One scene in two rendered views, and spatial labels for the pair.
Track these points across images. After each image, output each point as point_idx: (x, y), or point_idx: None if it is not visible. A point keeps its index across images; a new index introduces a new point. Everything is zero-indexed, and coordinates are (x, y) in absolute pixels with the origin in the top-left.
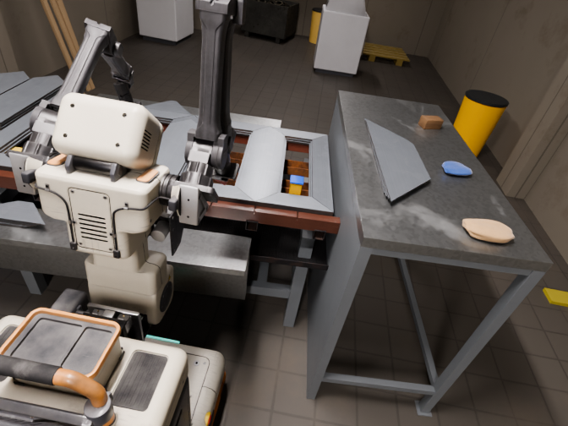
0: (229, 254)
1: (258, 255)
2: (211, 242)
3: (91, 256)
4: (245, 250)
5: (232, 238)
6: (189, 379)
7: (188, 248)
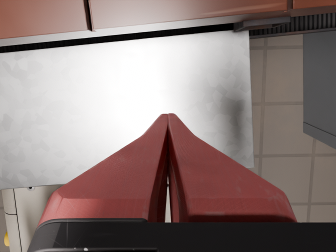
0: (199, 121)
1: (256, 35)
2: (136, 85)
3: None
4: (240, 91)
5: (192, 52)
6: (166, 208)
7: (82, 127)
